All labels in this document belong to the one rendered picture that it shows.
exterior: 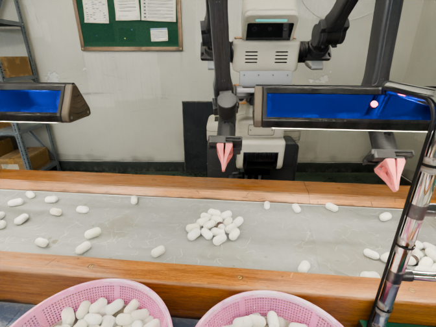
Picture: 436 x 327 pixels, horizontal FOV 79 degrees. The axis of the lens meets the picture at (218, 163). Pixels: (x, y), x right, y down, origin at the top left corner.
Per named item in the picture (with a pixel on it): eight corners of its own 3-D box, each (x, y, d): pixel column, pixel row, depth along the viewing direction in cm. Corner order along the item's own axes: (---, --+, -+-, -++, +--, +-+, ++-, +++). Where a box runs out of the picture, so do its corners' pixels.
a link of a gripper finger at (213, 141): (231, 165, 73) (233, 137, 77) (205, 164, 73) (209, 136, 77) (231, 176, 79) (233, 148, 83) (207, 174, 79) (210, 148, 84)
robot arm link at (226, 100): (237, 100, 90) (212, 102, 90) (238, 74, 80) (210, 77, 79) (242, 128, 84) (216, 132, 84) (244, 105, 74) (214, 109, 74)
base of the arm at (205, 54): (228, 43, 114) (200, 43, 114) (229, 29, 106) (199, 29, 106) (228, 60, 112) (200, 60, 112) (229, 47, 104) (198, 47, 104)
